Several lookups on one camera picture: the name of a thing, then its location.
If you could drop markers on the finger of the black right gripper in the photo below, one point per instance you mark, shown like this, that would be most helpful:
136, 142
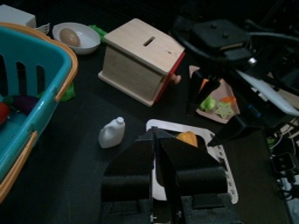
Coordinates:
230, 128
200, 87

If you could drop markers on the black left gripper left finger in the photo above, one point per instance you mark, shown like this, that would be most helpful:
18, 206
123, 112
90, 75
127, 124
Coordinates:
126, 180

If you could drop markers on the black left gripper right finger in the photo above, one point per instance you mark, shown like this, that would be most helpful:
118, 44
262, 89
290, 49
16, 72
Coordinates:
198, 180

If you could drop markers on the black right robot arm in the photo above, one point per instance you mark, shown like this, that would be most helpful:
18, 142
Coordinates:
278, 43

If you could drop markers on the green toy lettuce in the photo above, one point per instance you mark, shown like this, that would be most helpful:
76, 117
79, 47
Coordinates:
207, 103

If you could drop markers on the white plate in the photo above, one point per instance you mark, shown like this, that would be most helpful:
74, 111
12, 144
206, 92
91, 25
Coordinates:
223, 90

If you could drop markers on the pale green star fruit slice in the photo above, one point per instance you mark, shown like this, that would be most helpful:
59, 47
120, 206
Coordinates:
224, 110

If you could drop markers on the orange toy slice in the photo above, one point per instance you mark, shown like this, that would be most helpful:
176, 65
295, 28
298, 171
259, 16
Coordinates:
230, 99

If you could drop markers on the white kitchen scale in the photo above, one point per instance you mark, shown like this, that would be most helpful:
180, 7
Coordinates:
223, 163

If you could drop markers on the orange toy bell pepper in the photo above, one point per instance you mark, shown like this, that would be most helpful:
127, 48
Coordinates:
187, 138

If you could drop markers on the white toy bottle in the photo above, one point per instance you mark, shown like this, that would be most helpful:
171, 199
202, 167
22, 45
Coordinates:
112, 134

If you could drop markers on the black device box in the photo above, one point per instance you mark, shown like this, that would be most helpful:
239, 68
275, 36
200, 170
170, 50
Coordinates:
283, 162

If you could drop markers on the wooden box with red drawer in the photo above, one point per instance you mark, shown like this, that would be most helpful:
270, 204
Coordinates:
136, 55

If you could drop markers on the green toy vegetable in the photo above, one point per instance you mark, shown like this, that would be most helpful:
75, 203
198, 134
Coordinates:
99, 31

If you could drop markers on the white bowl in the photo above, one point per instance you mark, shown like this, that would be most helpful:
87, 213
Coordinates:
87, 39

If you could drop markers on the purple toy eggplant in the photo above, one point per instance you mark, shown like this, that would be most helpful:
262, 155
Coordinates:
26, 103

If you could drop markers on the brown toy egg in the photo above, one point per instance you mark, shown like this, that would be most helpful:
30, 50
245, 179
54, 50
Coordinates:
70, 37

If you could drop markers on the red toy tomato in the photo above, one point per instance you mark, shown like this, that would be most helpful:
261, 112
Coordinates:
3, 112

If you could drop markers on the white plastic fork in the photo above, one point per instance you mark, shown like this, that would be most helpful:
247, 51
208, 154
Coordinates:
43, 28

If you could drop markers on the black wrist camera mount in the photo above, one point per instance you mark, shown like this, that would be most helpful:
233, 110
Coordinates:
219, 36

